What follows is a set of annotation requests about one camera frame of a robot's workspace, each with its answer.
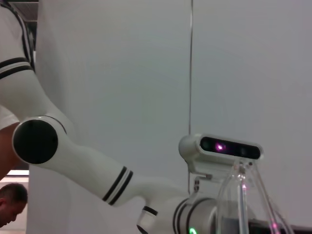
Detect man with dark hair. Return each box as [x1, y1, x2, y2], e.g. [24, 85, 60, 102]
[0, 183, 29, 224]

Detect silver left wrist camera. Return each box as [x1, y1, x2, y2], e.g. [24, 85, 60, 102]
[178, 133, 264, 184]

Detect clear white glasses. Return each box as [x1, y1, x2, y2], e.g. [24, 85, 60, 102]
[215, 159, 296, 234]

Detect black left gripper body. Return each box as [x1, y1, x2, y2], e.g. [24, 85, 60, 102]
[247, 218, 312, 234]

